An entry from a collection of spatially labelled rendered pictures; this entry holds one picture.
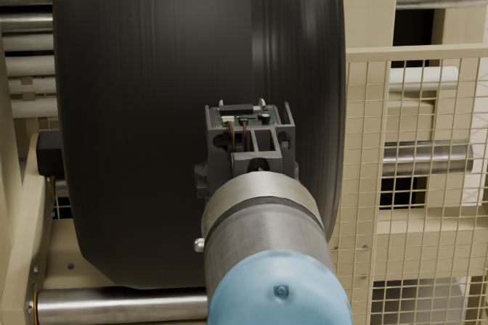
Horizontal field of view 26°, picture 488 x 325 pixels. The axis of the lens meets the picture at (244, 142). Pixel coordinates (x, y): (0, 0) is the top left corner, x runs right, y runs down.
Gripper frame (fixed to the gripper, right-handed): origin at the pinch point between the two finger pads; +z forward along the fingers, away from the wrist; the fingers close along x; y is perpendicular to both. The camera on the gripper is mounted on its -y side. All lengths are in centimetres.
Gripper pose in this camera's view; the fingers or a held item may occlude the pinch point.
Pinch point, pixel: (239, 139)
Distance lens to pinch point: 99.7
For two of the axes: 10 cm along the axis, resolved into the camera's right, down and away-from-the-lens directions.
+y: -0.1, -9.1, -4.1
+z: -0.8, -4.1, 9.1
